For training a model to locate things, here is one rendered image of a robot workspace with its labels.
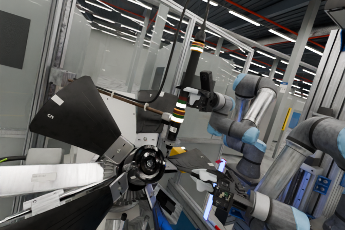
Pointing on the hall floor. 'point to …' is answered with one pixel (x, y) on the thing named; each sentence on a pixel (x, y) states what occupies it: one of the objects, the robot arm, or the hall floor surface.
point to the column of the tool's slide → (49, 52)
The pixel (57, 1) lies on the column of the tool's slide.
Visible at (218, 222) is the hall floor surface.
